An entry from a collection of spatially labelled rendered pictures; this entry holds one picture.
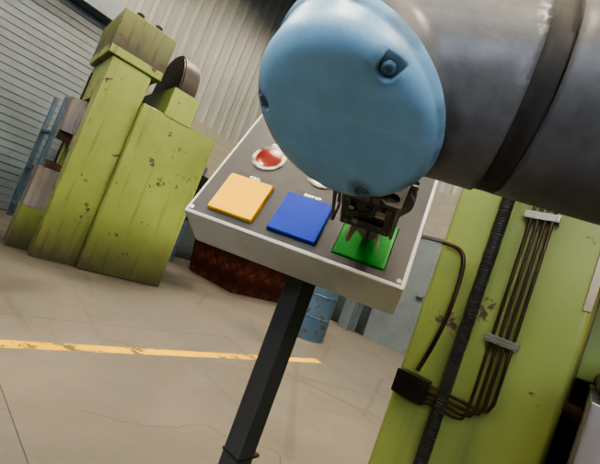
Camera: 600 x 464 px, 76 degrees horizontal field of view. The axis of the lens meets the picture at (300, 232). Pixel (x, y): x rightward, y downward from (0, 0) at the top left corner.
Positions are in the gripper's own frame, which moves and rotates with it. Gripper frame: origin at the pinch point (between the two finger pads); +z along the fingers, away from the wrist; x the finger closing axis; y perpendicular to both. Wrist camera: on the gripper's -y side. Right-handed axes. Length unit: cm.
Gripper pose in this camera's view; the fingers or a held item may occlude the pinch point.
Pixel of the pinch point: (370, 228)
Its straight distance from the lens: 53.6
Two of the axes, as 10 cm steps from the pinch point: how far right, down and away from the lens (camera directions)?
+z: 0.1, 5.9, 8.0
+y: -4.1, 7.4, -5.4
